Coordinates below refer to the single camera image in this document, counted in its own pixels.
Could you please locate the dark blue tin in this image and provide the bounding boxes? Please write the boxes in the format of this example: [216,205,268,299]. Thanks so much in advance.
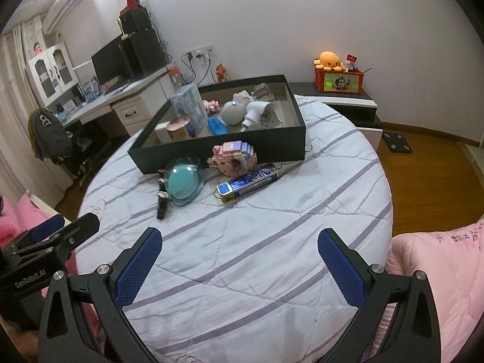
[215,162,280,204]

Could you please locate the black computer tower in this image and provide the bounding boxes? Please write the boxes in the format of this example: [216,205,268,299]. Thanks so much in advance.
[121,28,167,80]

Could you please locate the orange storage crate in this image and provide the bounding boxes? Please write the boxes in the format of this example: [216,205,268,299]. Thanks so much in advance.
[316,67,364,94]

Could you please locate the white mini dryer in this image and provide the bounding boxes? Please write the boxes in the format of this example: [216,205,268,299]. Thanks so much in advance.
[242,101,282,131]

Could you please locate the black keyboard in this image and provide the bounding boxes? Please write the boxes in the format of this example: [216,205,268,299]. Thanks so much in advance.
[102,81,131,95]

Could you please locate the clear plastic case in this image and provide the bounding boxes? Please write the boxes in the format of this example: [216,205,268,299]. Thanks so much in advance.
[169,84,207,131]

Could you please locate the black power cable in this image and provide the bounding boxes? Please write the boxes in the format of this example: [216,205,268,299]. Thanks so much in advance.
[181,53,212,84]

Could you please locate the white air conditioner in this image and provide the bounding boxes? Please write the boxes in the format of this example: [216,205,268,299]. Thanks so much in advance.
[41,0,87,33]

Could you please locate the black office chair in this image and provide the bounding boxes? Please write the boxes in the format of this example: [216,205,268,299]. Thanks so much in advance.
[53,121,118,191]

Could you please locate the clear glass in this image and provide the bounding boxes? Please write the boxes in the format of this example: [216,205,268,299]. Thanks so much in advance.
[251,82,275,102]

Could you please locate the white rabbit figure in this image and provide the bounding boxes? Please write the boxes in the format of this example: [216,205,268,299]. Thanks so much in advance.
[232,91,255,108]

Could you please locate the white glass-door cabinet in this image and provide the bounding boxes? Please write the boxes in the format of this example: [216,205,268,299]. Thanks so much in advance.
[25,41,80,108]

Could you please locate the pink floral blanket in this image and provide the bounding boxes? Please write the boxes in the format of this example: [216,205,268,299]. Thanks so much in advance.
[386,215,484,363]

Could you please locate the beige curtain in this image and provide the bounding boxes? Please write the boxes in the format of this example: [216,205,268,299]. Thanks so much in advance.
[0,21,76,212]

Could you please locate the bright blue case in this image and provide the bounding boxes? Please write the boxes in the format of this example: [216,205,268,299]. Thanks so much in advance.
[207,117,228,136]

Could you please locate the black wristwatch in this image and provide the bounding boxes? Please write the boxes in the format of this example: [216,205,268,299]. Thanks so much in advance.
[157,168,171,220]

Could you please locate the blue and white box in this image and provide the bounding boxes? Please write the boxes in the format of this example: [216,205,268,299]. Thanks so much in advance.
[80,77,100,101]

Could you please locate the black computer monitor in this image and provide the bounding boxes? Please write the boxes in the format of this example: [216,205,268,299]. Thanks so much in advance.
[91,40,133,93]

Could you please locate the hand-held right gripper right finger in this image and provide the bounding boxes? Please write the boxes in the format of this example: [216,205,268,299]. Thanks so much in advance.
[318,228,444,363]

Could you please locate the rose gold lid jar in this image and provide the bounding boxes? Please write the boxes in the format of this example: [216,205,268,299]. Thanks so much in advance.
[166,118,190,141]

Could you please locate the pink bed sheet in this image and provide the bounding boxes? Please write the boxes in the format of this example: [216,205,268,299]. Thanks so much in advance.
[0,194,72,243]

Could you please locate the white sphere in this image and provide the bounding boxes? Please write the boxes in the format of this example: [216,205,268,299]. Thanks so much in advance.
[221,100,244,126]

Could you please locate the black tray box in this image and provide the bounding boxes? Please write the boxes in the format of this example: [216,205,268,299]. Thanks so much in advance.
[128,74,306,175]

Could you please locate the white desk drawer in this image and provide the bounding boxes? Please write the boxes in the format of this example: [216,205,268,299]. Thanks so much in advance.
[113,96,150,125]

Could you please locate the pink block figure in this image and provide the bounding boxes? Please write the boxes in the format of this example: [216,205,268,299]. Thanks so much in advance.
[207,141,260,176]

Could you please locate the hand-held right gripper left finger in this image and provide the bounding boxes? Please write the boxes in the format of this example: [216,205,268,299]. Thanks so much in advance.
[38,227,163,363]

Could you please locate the orange octopus plush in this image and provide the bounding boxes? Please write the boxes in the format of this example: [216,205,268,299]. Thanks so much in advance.
[313,51,345,72]

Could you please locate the teal sponge in clear dome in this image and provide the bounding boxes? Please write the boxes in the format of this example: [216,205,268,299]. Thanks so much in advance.
[162,156,207,207]

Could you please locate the white wall socket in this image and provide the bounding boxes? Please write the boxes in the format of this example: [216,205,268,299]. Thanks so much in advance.
[185,45,215,59]

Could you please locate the white desk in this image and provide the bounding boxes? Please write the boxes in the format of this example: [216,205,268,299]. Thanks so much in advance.
[57,66,178,140]

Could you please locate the black speaker box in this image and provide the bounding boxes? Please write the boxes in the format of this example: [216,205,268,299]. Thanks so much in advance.
[120,8,152,34]

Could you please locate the grey skull print jacket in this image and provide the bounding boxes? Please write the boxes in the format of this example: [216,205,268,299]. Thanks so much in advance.
[28,108,72,159]

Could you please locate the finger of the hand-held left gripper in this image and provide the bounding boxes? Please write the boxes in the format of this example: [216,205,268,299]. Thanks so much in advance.
[13,214,66,252]
[13,212,101,270]

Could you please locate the black bathroom scale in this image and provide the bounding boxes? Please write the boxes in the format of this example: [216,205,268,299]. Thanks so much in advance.
[381,132,413,154]

